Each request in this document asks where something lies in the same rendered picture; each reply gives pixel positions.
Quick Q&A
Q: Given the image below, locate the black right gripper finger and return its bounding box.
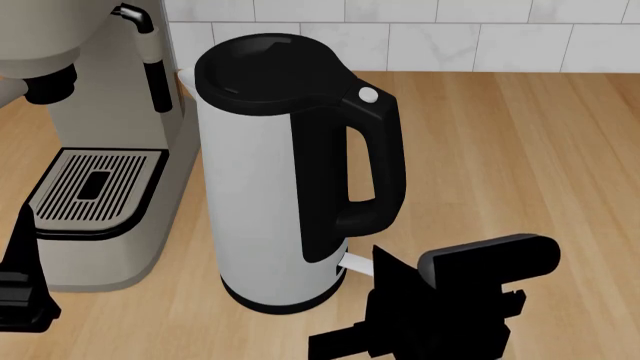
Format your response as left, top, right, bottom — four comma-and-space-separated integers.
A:
307, 321, 374, 360
370, 244, 440, 294

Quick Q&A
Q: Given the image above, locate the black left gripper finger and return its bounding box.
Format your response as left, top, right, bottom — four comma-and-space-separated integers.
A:
0, 204, 42, 276

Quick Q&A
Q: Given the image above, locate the white kettle switch lever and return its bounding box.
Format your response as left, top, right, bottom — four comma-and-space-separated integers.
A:
337, 252, 375, 278

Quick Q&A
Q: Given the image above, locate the black round kettle base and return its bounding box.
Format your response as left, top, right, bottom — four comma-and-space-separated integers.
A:
219, 270, 349, 316

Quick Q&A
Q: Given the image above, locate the grey slotted drip tray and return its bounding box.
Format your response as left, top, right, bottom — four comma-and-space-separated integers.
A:
27, 147, 170, 241

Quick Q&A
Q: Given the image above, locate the beige espresso coffee machine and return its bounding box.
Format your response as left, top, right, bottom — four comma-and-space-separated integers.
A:
0, 0, 202, 294

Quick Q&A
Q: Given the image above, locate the black steam wand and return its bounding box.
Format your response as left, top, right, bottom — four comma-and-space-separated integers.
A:
110, 2, 174, 114

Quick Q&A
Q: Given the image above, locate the black grey gripper camera box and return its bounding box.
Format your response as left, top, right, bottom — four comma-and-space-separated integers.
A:
417, 232, 562, 292

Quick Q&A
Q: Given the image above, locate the beige-handled black portafilter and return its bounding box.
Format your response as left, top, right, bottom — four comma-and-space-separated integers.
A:
0, 63, 81, 110

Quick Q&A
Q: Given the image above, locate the white electric kettle black handle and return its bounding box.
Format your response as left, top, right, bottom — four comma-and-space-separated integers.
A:
177, 32, 407, 306

